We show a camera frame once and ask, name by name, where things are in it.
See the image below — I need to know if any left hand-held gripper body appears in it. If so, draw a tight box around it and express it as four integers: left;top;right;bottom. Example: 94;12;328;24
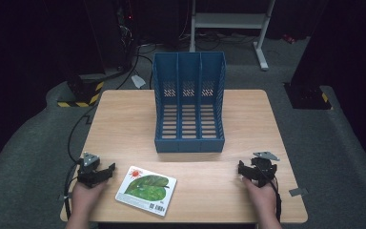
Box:
76;152;107;189

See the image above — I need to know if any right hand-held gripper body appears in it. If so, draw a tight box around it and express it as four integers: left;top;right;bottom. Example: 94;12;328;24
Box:
249;151;281;188

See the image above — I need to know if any green leaf picture book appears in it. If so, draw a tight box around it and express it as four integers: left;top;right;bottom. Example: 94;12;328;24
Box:
114;165;178;218

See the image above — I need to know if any blue three-slot file rack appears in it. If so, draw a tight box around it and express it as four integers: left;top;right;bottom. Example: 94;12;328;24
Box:
152;51;227;154

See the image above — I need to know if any person's left hand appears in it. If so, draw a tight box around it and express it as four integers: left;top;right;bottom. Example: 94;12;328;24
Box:
71;179;109;220

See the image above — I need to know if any person's right hand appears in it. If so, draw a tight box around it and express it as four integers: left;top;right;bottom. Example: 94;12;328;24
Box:
241;177;280;222

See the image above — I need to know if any black yellow striped stand base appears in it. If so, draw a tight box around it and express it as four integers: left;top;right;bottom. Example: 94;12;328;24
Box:
56;73;105;109

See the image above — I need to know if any black stand base yellow corner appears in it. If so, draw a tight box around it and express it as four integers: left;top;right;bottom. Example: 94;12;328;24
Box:
283;81;334;111

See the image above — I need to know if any white flat floor object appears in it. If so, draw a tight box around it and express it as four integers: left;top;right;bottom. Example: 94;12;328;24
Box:
131;74;147;90

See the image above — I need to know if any small red floor object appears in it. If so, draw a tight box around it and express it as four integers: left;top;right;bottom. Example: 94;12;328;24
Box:
282;33;297;45

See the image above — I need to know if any white metal stand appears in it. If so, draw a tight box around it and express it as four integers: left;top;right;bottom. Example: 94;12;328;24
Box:
189;0;276;72

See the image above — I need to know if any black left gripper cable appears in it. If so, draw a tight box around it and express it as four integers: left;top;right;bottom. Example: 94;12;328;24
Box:
62;161;83;221

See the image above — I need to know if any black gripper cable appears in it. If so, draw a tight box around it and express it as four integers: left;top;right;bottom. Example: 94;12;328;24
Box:
62;161;83;221
253;160;283;223

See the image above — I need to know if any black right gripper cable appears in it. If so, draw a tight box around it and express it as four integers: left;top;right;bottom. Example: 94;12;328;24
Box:
253;160;283;223

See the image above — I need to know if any black floor cable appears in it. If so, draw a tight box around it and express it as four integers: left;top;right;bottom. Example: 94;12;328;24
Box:
67;44;157;164

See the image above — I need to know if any dark computer tower with wires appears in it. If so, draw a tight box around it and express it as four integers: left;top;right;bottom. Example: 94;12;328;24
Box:
106;0;141;73

